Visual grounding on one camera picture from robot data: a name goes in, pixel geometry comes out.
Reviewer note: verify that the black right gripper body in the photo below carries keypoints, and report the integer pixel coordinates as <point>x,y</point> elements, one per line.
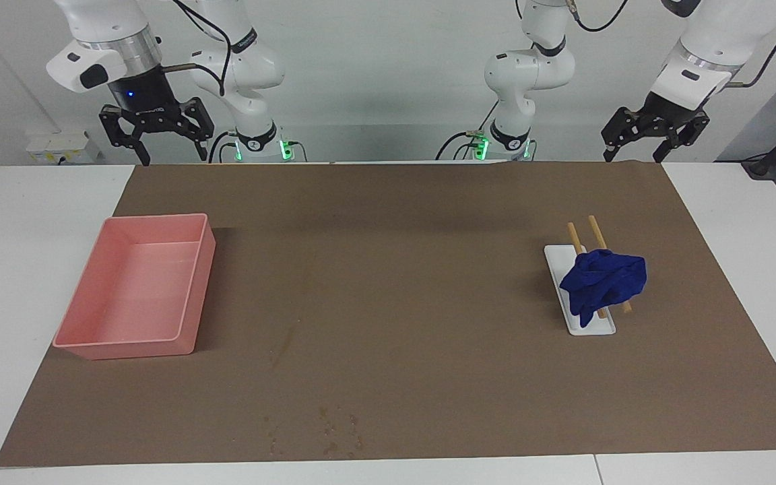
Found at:
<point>142,101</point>

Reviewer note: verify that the blue towel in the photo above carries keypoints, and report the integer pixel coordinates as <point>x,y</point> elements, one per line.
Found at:
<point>603,279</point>

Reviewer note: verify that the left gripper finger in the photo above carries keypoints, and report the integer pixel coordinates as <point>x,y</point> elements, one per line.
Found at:
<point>624,128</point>
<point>690,133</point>

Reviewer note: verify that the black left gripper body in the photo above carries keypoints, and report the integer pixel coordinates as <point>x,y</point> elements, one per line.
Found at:
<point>667,114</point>

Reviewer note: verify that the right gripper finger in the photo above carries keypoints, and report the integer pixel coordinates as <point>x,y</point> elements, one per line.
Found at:
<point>203,128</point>
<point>118,128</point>

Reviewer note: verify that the wooden rack rod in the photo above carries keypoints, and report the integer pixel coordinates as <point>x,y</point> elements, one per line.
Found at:
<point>574,237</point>
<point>597,232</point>

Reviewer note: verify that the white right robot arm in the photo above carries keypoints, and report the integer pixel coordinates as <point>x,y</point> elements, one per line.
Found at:
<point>240,67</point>

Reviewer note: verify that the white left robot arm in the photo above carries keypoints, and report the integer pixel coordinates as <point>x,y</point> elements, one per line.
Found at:
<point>529,67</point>

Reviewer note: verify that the white towel rack base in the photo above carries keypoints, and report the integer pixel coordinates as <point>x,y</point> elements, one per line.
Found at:
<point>590,327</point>

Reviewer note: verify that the pink plastic bin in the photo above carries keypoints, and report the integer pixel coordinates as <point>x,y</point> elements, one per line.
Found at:
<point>132,296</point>

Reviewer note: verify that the white wall socket box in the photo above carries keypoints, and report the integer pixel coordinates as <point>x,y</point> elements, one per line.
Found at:
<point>61,145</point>

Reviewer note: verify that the brown table mat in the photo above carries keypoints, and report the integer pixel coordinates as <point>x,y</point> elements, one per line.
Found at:
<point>395,303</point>

